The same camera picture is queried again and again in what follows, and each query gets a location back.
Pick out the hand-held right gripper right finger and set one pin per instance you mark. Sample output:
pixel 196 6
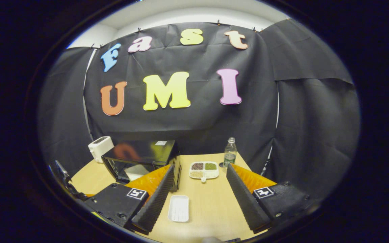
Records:
pixel 245 202

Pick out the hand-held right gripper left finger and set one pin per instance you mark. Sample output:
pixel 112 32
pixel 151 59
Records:
pixel 155 202

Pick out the white rectangular food tray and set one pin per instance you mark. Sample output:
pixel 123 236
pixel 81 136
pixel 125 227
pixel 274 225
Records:
pixel 178 209

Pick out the black electric oven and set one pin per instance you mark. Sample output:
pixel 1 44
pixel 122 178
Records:
pixel 140 152

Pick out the white toaster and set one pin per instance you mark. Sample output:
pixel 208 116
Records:
pixel 100 148

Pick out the clear plastic water bottle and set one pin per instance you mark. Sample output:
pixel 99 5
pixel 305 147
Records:
pixel 230 153

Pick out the white divided bean tray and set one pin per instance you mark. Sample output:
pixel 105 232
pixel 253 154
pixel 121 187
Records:
pixel 204 170

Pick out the black backdrop cloth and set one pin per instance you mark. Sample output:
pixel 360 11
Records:
pixel 198 125

